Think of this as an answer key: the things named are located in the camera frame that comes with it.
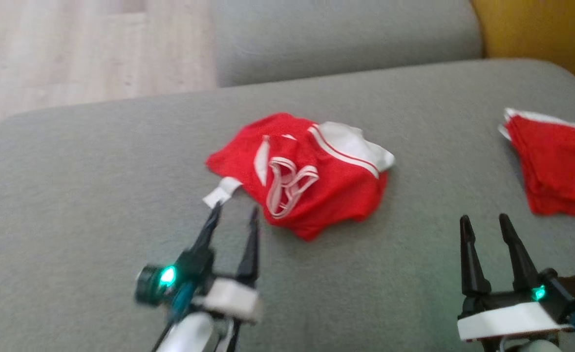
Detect small grey sofa cushion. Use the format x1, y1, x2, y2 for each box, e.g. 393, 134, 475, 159
214, 0, 483, 88

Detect red white sports shorts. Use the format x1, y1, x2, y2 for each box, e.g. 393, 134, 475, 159
498, 108, 575, 221

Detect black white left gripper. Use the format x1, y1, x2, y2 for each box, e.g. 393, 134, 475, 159
134, 201, 263, 326

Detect yellow upholstered panel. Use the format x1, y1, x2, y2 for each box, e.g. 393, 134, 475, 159
470, 0, 575, 98

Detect red white jersey shirt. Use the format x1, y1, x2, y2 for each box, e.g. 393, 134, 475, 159
202, 112, 396, 242

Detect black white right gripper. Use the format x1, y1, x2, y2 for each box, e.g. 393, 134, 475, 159
457, 213, 575, 343

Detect large grey sofa seat cushion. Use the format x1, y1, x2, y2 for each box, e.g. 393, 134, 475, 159
0, 59, 575, 352

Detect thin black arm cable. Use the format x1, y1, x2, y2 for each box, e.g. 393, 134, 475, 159
226, 318, 243, 352

